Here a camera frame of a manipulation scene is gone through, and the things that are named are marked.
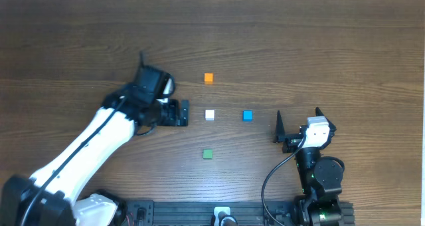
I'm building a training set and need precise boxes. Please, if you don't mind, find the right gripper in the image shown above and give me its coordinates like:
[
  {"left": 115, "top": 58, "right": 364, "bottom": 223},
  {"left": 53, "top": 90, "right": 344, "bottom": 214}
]
[{"left": 273, "top": 106, "right": 337, "bottom": 154}]

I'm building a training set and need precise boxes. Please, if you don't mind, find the black cable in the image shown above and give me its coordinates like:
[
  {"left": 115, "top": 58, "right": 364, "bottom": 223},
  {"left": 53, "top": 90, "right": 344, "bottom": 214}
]
[
  {"left": 260, "top": 136, "right": 306, "bottom": 220},
  {"left": 19, "top": 94, "right": 129, "bottom": 226}
]

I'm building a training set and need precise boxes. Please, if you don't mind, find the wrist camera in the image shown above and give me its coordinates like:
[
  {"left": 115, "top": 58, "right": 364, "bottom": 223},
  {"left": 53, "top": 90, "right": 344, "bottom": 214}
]
[
  {"left": 157, "top": 78, "right": 175, "bottom": 104},
  {"left": 303, "top": 116, "right": 331, "bottom": 150}
]

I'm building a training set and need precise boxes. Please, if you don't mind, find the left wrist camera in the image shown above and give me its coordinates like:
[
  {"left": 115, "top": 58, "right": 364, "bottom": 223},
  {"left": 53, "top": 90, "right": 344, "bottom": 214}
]
[{"left": 157, "top": 78, "right": 175, "bottom": 104}]

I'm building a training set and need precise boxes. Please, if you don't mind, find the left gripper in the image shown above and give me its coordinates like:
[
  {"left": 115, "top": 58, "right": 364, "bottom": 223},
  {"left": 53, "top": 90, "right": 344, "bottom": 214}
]
[{"left": 161, "top": 98, "right": 190, "bottom": 128}]

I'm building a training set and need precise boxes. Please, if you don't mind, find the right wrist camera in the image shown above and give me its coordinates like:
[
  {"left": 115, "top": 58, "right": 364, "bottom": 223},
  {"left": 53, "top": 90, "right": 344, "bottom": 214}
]
[{"left": 303, "top": 116, "right": 331, "bottom": 150}]

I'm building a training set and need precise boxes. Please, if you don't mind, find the mounting rail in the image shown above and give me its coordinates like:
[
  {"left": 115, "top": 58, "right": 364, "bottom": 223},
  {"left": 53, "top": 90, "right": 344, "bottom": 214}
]
[{"left": 116, "top": 199, "right": 355, "bottom": 226}]

